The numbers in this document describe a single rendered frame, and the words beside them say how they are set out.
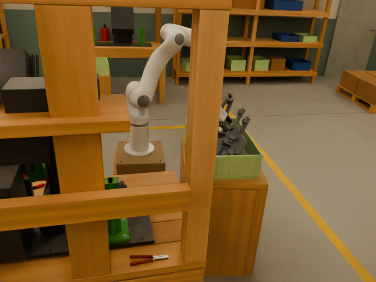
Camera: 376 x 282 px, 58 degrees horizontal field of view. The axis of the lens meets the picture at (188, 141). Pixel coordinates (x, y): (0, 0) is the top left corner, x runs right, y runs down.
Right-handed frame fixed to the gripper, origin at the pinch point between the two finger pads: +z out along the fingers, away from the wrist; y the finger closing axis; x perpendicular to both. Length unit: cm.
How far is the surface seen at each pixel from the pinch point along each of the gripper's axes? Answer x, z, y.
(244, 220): 20, 52, -31
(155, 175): 23, -15, -54
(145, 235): 4, -9, -99
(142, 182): 24, -18, -63
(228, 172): 6.5, 18.5, -24.6
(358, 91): 33, 215, 425
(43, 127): -35, -68, -119
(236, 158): -2.3, 14.6, -20.1
